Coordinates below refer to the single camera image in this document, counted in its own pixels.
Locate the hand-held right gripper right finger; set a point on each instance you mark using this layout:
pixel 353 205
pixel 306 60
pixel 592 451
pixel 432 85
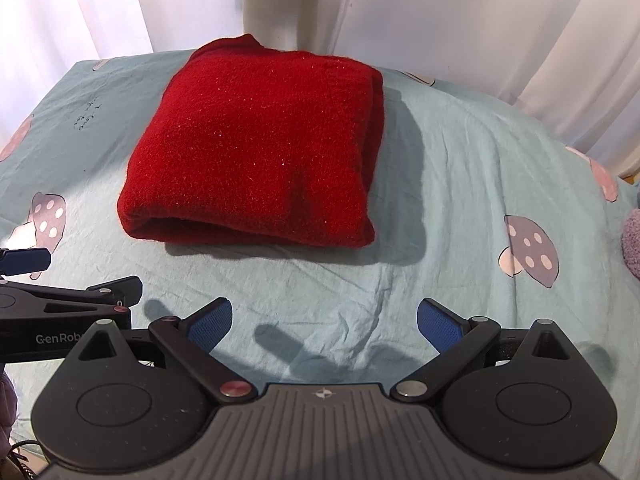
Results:
pixel 441 327

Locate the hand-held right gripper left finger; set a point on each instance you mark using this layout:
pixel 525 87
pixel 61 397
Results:
pixel 210 327

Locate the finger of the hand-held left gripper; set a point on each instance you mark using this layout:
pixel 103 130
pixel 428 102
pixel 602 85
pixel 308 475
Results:
pixel 27 260
pixel 107 292

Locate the red knitted sweater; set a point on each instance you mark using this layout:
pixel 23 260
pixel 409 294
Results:
pixel 255 150

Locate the person's left forearm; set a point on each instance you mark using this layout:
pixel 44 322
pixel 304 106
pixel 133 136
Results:
pixel 7 410

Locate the teal mushroom print bed sheet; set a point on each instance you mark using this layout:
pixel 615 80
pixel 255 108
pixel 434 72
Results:
pixel 450 200

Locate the purple fuzzy cloth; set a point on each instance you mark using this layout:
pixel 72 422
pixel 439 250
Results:
pixel 632 245

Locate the white curtain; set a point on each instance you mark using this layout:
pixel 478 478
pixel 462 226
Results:
pixel 425 10

